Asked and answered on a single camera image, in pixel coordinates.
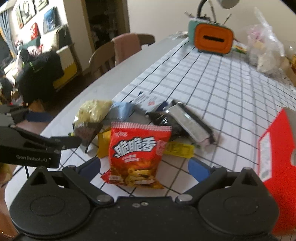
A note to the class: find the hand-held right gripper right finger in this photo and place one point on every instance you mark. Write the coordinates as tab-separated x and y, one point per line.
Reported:
198	170

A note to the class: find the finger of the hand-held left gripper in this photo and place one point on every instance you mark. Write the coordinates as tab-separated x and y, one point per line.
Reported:
67	142
39	117

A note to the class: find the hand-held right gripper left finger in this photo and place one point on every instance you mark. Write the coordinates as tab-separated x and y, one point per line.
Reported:
92	165

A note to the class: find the yellow snack packet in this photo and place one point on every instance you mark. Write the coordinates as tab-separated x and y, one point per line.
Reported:
103	144
179	149

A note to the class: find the yellow-green and brown snack packet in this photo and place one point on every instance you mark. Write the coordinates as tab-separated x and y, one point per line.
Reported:
92	111

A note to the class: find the red snack packet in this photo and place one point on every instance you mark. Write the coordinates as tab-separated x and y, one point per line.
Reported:
136	157

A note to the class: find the silver and black snack packet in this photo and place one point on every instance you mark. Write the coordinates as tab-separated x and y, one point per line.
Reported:
187	122

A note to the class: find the light blue snack packet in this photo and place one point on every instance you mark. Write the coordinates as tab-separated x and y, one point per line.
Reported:
120	111

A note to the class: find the red and white cardboard box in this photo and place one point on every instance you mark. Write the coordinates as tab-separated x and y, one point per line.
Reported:
279	162

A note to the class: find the flat yellow snack packet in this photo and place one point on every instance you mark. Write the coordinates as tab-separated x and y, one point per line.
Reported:
179	149

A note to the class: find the black jacket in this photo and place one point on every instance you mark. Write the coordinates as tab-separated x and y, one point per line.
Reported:
39	74

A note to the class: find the black glossy snack packet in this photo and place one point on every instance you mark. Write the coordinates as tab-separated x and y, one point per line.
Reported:
159	120

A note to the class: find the beige sofa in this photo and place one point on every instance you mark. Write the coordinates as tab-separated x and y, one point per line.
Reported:
64	51

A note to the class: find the red cushion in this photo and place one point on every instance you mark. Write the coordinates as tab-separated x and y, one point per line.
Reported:
34	30

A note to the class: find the white checked tablecloth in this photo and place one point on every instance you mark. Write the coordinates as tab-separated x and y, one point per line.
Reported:
208	81

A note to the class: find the grey curtain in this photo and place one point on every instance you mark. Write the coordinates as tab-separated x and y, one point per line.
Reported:
7	30

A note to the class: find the dark wooden chair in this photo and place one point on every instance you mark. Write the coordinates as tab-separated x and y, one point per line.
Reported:
146	39

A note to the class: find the orange and green tissue box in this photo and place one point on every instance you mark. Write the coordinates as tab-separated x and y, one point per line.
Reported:
212	37

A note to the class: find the clear plastic bag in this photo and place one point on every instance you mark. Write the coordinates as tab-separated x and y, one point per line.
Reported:
266	46

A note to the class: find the pen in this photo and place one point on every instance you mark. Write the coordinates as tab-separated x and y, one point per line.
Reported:
213	11
227	18
190	14

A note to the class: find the grey desk lamp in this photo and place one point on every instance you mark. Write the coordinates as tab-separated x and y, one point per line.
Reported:
201	8

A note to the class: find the blue wall picture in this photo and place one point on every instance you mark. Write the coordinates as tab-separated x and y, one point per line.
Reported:
49	20

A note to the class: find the framed wall pictures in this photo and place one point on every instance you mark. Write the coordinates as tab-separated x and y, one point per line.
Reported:
25	11

